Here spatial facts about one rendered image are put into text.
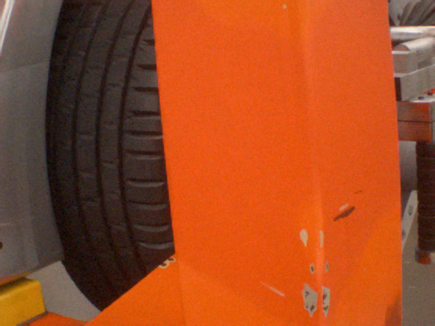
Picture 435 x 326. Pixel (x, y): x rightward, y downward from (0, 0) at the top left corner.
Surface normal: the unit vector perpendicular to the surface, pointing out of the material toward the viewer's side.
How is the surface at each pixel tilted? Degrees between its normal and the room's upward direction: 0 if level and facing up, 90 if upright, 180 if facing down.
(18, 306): 90
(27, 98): 90
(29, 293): 90
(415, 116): 90
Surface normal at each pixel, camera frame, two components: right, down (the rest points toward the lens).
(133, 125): -0.59, -0.02
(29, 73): 0.80, 0.07
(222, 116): -0.59, 0.23
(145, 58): -0.56, -0.26
